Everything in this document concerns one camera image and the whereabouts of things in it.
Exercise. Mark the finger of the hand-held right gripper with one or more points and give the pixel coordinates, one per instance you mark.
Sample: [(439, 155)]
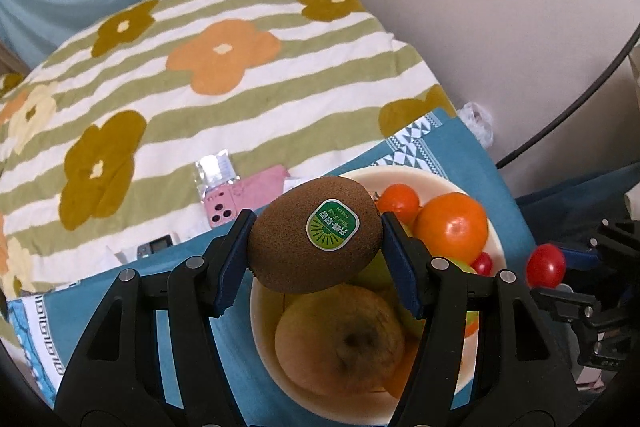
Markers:
[(580, 258), (565, 301)]

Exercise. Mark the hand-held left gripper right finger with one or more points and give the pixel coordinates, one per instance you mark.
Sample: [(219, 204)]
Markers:
[(400, 272)]

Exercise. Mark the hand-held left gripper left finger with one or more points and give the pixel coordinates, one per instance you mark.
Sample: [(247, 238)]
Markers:
[(232, 277)]

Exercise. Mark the green apple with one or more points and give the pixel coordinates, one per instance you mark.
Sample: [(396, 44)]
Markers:
[(460, 264), (375, 274)]

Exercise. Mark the red cherry tomato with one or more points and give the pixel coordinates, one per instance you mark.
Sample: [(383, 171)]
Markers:
[(545, 264), (482, 263)]

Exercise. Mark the cream oval bowl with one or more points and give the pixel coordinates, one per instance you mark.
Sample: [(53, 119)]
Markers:
[(262, 322)]

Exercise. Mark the brown kiwi with green sticker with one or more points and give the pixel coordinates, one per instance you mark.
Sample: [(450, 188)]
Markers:
[(285, 237)]

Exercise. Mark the small tangerine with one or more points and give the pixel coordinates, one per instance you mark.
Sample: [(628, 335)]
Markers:
[(397, 202)]

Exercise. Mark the dark blue cloth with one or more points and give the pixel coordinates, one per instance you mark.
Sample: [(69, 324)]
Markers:
[(565, 212)]

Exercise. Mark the pink phone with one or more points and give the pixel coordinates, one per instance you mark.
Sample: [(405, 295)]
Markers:
[(235, 197)]

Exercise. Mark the small black device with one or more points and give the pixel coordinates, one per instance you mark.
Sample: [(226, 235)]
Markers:
[(157, 247)]

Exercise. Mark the silver foil packet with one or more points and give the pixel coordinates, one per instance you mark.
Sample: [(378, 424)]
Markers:
[(215, 172)]

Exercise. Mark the blue patterned tablecloth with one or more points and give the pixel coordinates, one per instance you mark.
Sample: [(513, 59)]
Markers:
[(480, 167)]

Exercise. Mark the white plastic wrap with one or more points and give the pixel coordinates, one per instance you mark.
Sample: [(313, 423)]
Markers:
[(477, 122)]

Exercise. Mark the striped floral blanket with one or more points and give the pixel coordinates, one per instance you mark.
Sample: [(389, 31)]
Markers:
[(150, 82)]

